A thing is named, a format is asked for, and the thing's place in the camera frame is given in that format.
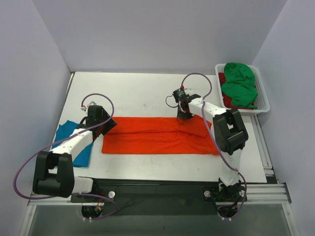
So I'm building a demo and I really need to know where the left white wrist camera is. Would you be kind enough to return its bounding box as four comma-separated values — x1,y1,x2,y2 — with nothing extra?
80,101,97,112

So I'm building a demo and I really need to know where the white plastic basket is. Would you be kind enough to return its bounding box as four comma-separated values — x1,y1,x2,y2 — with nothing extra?
215,63,270,116

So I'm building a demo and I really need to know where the orange t shirt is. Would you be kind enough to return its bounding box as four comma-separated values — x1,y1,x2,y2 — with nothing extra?
101,116,219,155

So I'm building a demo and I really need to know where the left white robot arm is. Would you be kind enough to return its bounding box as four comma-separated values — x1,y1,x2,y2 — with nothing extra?
32,105,117,203

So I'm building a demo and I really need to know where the folded blue t shirt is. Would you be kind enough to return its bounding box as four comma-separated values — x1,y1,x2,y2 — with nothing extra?
54,120,93,167

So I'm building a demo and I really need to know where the dark red t shirt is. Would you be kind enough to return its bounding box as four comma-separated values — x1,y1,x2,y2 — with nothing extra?
219,72,233,108

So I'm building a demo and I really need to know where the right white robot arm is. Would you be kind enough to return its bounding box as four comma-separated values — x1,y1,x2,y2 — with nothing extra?
172,88,249,201

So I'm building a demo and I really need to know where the green t shirt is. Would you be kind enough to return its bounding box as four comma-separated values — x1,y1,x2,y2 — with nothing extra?
222,62,257,109

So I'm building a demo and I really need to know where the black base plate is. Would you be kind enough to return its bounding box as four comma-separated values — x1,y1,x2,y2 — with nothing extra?
70,178,243,217

